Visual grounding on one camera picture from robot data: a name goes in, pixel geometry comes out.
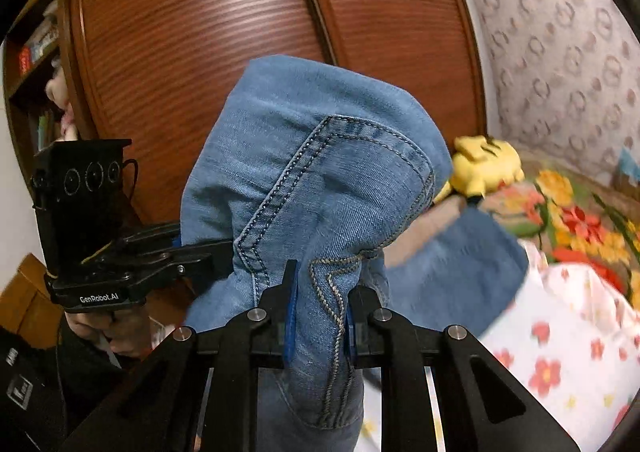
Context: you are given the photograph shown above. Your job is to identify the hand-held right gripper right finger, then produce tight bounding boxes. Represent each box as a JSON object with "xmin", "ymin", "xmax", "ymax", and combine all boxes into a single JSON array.
[{"xmin": 345, "ymin": 284, "xmax": 581, "ymax": 452}]

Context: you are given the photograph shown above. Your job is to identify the wooden louvered wardrobe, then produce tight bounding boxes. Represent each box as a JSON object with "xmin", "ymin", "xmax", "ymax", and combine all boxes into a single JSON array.
[{"xmin": 57, "ymin": 0, "xmax": 488, "ymax": 227}]

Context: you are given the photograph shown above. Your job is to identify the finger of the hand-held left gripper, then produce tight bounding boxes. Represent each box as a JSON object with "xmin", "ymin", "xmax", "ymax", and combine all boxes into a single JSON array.
[
  {"xmin": 110, "ymin": 241, "xmax": 235, "ymax": 285},
  {"xmin": 117, "ymin": 223, "xmax": 183, "ymax": 253}
]

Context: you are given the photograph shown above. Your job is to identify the pink plush toy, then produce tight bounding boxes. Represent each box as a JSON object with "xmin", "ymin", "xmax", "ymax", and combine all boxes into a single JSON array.
[{"xmin": 45, "ymin": 66, "xmax": 81, "ymax": 143}]

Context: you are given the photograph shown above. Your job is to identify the yellow plush toy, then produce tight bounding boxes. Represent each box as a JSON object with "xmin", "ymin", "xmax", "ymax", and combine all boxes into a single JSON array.
[{"xmin": 432, "ymin": 134, "xmax": 526, "ymax": 205}]

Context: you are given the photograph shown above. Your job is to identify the circle-patterned sheer curtain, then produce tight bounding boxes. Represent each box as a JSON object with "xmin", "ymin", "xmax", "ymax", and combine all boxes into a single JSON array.
[{"xmin": 452, "ymin": 0, "xmax": 640, "ymax": 187}]

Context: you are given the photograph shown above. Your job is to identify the blue denim pants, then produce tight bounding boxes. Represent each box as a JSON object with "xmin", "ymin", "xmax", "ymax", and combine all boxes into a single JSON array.
[{"xmin": 180, "ymin": 56, "xmax": 530, "ymax": 452}]

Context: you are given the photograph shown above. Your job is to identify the person's left hand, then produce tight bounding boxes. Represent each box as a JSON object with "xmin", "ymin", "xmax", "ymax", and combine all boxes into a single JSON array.
[{"xmin": 65, "ymin": 304, "xmax": 152, "ymax": 359}]

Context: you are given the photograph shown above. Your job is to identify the brown floral blanket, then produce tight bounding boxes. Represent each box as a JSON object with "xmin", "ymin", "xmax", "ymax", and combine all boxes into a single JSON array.
[{"xmin": 385, "ymin": 147, "xmax": 640, "ymax": 313}]

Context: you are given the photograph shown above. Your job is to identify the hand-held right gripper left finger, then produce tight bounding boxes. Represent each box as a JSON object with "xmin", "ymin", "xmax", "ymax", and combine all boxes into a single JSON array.
[{"xmin": 60, "ymin": 259, "xmax": 301, "ymax": 452}]

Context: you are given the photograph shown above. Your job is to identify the wooden nightstand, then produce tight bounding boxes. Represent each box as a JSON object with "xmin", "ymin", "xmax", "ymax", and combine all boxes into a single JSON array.
[{"xmin": 0, "ymin": 252, "xmax": 66, "ymax": 350}]

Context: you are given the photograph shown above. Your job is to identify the white floral quilt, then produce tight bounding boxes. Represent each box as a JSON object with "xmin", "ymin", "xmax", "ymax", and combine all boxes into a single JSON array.
[{"xmin": 360, "ymin": 239, "xmax": 640, "ymax": 452}]

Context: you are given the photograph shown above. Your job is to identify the blue item on box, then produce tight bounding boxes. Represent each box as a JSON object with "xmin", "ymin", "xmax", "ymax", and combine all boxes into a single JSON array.
[{"xmin": 617, "ymin": 147, "xmax": 640, "ymax": 195}]

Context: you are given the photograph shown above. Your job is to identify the wooden bookshelf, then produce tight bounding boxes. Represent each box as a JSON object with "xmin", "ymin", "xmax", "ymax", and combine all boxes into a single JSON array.
[{"xmin": 2, "ymin": 0, "xmax": 96, "ymax": 193}]

